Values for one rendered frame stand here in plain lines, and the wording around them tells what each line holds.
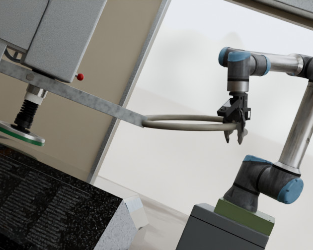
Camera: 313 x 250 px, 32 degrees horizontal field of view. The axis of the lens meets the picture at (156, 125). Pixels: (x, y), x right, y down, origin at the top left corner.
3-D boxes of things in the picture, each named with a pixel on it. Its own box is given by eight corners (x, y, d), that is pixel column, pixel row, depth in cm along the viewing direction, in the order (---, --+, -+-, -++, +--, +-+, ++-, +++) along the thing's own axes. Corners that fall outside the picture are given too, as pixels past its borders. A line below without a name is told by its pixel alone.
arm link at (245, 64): (256, 51, 220) (241, 49, 213) (255, 81, 221) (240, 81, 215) (238, 51, 227) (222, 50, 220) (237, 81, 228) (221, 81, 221)
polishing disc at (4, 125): (53, 145, 221) (54, 142, 221) (26, 138, 201) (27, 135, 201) (12, 126, 228) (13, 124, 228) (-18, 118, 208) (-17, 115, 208)
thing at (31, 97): (24, 98, 211) (28, 90, 211) (23, 97, 217) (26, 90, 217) (41, 105, 213) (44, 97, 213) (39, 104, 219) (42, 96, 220)
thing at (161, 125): (153, 132, 206) (153, 124, 206) (121, 120, 253) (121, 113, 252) (267, 131, 221) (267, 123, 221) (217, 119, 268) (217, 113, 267)
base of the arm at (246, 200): (224, 196, 297) (231, 179, 297) (257, 210, 293) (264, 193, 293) (221, 198, 278) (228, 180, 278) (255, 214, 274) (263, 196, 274)
